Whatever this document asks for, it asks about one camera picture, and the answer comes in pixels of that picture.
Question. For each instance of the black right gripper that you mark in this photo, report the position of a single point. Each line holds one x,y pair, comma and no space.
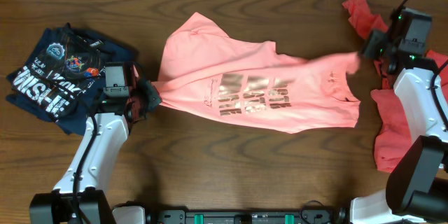
373,40

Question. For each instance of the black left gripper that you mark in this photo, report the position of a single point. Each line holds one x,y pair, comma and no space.
154,99

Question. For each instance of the salmon pink printed t-shirt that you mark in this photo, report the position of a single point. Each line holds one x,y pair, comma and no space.
208,74

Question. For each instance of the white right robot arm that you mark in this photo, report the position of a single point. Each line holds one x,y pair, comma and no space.
413,193

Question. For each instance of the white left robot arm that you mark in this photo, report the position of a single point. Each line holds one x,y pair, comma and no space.
80,195

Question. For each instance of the folded navy printed t-shirt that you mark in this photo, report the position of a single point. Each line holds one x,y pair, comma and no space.
64,72

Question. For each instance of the red crumpled t-shirt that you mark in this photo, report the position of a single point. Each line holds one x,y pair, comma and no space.
394,138

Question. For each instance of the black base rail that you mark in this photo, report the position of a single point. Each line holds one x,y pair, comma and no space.
311,216

